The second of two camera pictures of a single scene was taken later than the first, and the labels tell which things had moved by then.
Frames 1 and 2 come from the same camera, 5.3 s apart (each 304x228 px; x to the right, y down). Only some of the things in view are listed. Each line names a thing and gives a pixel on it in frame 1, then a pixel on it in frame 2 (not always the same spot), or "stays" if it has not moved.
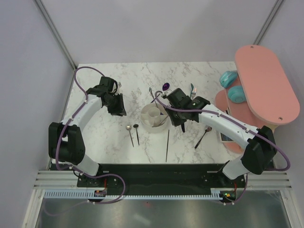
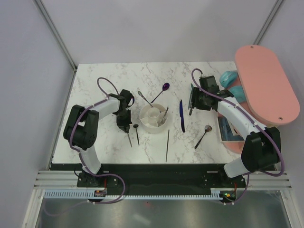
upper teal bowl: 236,93 stays
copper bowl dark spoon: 208,129 stays
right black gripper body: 176,117 to 199,101
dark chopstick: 167,145 stays
